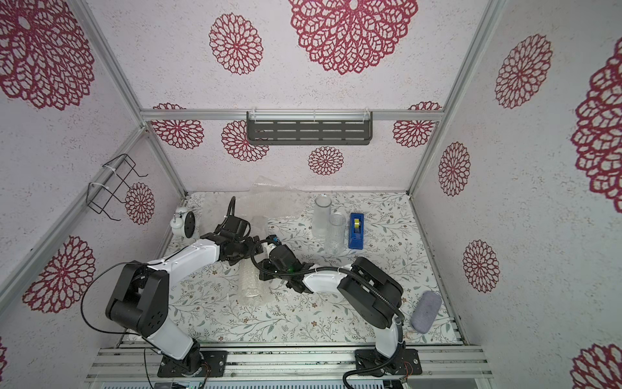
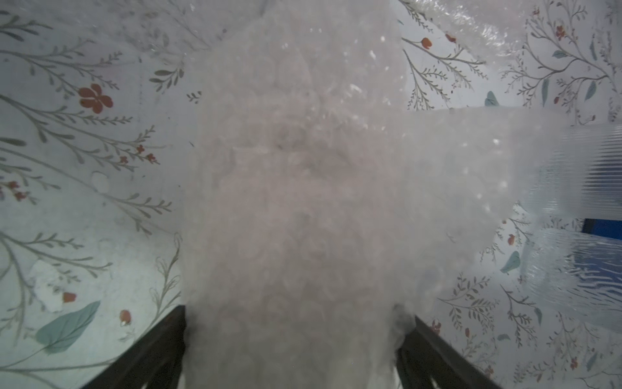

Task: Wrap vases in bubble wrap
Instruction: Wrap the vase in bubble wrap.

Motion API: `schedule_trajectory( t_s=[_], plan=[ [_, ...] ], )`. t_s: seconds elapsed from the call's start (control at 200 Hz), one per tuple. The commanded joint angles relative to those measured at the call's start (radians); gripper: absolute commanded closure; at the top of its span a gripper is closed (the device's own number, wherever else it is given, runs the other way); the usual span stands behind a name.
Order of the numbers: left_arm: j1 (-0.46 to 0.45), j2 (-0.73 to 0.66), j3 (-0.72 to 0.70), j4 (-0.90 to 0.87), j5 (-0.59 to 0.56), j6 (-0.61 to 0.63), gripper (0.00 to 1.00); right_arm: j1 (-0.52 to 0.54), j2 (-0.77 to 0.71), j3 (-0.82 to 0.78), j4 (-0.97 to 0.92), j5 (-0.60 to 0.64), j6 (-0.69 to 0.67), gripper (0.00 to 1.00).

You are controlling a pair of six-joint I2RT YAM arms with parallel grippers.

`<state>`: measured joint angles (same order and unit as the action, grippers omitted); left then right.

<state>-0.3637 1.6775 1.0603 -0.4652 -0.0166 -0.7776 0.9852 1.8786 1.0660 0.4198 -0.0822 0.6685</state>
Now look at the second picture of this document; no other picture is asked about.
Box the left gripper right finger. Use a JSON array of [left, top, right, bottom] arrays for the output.
[[396, 316, 500, 389]]

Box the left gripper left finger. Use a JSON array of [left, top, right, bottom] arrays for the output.
[[83, 305, 186, 389]]

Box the clear glass vase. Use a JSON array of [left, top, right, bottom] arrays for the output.
[[521, 123, 621, 220], [520, 228, 621, 333]]

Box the blue tape dispenser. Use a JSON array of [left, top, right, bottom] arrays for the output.
[[582, 219, 622, 240]]

